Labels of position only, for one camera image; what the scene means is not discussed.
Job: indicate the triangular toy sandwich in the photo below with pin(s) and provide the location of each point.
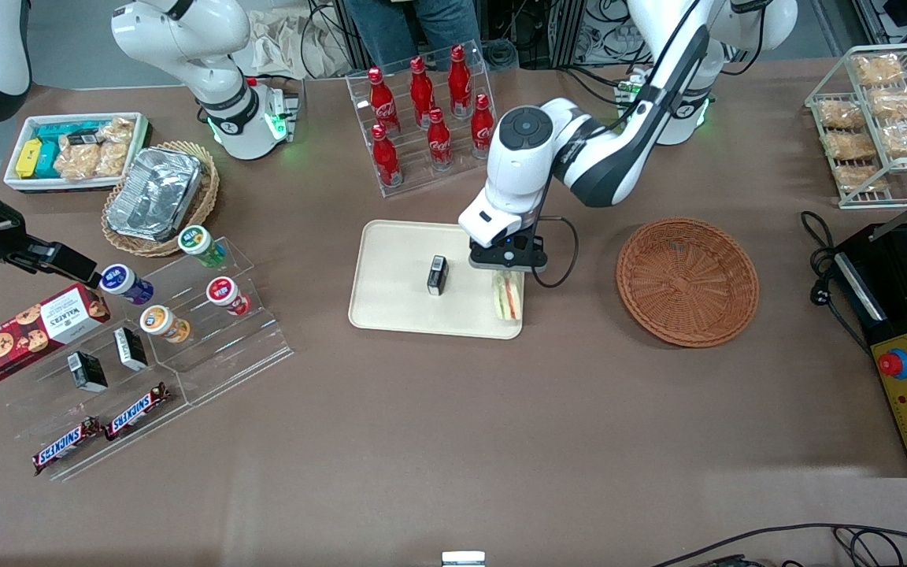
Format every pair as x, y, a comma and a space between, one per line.
507, 299

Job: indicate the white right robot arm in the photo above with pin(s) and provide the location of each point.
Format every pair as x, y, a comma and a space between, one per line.
178, 47

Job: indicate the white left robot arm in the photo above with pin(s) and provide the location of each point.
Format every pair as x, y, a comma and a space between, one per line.
524, 169

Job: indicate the cream rectangular tray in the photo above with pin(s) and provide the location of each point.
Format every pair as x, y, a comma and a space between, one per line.
398, 268

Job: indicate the aluminium foil tray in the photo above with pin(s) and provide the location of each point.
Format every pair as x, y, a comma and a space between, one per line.
156, 193

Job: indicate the oval tan wicker basket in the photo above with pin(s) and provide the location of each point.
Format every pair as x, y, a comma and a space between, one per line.
205, 197

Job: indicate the round brown wicker basket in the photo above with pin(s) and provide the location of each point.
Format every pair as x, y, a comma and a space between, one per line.
686, 283

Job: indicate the blue lid snack cup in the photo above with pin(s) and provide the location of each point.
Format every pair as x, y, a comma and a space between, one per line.
124, 283

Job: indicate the red Walkers cookie box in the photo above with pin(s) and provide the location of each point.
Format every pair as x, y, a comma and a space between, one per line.
28, 335

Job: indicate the small black carton box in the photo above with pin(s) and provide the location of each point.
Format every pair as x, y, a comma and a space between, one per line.
131, 349
87, 372
438, 276

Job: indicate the white plastic bin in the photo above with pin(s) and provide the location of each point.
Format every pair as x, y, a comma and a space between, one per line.
20, 183

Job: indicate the short teal box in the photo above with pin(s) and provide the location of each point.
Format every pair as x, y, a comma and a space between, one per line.
47, 161

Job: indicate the clear bag of crackers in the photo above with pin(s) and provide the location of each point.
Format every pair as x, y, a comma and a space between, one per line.
115, 150
77, 161

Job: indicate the yellow small box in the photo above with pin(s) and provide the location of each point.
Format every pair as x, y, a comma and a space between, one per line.
28, 157

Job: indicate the orange snack cup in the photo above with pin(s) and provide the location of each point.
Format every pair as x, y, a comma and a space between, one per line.
162, 323

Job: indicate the clear acrylic bottle rack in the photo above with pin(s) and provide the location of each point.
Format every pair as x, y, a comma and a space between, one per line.
414, 179

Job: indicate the red cola bottle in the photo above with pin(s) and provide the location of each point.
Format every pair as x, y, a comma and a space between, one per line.
481, 130
460, 83
383, 106
386, 161
439, 142
422, 94

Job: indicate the long teal box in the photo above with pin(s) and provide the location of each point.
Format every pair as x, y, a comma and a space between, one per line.
60, 128

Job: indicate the green lid snack cup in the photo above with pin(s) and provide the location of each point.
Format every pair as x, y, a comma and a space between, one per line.
200, 244

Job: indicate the clear acrylic stepped stand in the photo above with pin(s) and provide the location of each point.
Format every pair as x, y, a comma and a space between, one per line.
241, 354
44, 409

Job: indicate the Snickers chocolate bar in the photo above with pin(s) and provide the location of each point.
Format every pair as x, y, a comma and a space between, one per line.
66, 446
137, 411

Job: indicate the red lid snack cup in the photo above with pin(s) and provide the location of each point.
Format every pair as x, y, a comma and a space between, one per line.
225, 295

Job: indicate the dark round object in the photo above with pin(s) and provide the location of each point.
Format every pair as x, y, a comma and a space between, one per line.
501, 55

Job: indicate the person in blue jeans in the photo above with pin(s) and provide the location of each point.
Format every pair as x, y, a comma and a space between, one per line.
410, 31

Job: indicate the small white device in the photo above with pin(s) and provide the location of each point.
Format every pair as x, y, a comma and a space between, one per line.
463, 559

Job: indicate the beige crumpled paper bag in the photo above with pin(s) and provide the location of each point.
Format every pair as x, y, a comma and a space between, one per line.
288, 43

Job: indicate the black aluminium frame post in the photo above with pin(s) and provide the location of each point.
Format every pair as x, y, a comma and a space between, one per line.
568, 31

